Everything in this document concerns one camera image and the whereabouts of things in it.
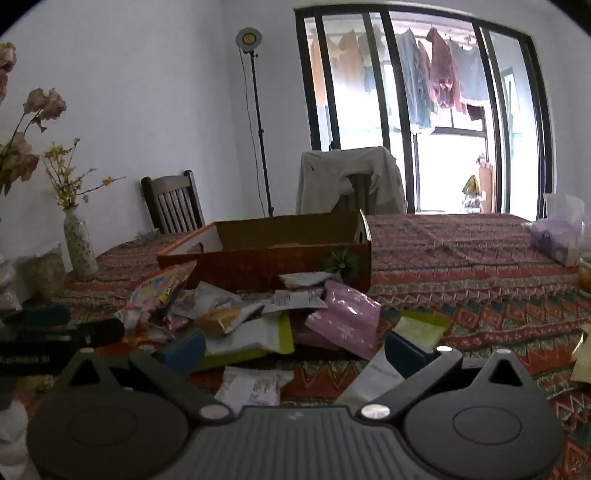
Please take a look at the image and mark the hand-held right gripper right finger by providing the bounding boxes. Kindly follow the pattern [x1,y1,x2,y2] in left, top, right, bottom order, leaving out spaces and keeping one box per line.
[358,333,536,422]

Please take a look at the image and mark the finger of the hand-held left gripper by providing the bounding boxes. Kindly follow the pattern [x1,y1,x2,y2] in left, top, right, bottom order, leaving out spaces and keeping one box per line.
[69,318,125,346]
[2,306,72,328]

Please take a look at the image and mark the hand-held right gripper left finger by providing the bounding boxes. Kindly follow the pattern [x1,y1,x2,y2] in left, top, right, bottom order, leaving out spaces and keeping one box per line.
[58,330,234,424]

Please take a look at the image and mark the yellow-orange snack packet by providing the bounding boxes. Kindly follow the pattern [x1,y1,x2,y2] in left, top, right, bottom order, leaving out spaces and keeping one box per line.
[196,305,264,337]

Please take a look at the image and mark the silver clear snack packet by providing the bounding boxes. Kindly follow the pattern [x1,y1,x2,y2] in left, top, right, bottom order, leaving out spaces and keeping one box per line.
[173,281,243,319]

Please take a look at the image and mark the pink snack packet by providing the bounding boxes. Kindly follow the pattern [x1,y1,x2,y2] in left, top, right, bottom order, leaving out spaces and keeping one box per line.
[305,281,382,361]

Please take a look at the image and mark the white green-edged snack packet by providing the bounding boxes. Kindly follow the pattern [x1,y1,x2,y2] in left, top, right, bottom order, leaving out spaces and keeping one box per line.
[203,314,296,370]

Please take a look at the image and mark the orange cardboard box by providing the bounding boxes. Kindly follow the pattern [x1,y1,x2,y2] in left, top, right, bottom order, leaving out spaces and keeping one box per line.
[157,209,372,294]

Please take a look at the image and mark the white text-printed snack packet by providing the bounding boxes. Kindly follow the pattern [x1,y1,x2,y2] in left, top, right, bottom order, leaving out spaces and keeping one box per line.
[262,288,329,317]

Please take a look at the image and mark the yellow-green snack packet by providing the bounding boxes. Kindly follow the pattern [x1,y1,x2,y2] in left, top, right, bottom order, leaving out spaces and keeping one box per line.
[394,311,455,352]

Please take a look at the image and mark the plain white snack packet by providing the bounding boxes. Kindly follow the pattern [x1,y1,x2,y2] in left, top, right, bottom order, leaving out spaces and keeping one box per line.
[336,350,407,408]

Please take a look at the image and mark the clear bag of dried goods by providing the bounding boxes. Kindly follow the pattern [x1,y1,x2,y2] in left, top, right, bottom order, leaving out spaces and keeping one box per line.
[18,244,68,303]

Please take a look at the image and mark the colourful snack packet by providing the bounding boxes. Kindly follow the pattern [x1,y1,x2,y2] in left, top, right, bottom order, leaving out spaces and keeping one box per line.
[115,261,199,333]

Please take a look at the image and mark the floral ceramic vase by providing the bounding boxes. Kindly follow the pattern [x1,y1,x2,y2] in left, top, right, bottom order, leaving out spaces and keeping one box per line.
[63,207,99,280]

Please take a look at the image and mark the yellow flower branches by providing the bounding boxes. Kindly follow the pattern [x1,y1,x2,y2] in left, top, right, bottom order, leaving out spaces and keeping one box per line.
[44,137,126,210]

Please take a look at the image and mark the small white snack packet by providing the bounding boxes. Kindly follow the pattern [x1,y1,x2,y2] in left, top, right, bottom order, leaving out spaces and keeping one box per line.
[278,271,345,291]

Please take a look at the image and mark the dark wooden chair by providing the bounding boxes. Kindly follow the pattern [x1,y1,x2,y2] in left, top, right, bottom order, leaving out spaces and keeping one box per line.
[339,173,375,215]
[141,170,206,234]

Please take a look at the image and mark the pale yellow snack packet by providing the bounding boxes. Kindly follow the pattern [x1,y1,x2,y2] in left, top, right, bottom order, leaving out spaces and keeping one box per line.
[570,323,591,384]

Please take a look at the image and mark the orange tall container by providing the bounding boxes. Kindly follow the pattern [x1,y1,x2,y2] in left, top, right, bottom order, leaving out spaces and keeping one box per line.
[478,154,493,213]

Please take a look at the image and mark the purple tissue pack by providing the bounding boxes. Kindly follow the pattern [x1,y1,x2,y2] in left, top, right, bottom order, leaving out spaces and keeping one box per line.
[530,194,586,267]

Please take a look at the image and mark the beige jacket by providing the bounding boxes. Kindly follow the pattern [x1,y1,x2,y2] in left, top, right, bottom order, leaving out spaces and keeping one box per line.
[295,147,408,216]

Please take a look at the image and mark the glass jar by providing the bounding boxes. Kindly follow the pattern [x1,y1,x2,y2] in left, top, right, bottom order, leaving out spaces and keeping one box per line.
[577,256,591,298]

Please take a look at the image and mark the pink artificial flowers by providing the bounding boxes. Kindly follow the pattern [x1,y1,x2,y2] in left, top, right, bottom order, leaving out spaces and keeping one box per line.
[0,42,68,197]

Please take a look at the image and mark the black framed sliding door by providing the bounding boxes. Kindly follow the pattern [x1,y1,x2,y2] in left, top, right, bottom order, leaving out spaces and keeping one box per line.
[294,6,554,221]

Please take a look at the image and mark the maroon hanging garment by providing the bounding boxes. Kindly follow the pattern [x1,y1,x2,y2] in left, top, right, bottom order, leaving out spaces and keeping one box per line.
[426,27,467,115]

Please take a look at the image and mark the grey-blue hanging shirt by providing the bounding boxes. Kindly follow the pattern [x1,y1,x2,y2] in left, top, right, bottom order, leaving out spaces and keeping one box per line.
[450,41,490,104]

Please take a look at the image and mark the beige hanging garment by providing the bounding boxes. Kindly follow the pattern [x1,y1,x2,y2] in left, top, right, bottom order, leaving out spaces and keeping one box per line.
[327,28,386,93]

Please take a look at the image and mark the studio lamp on stand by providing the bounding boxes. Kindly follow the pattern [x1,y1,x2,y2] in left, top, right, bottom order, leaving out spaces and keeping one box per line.
[236,28,276,217]

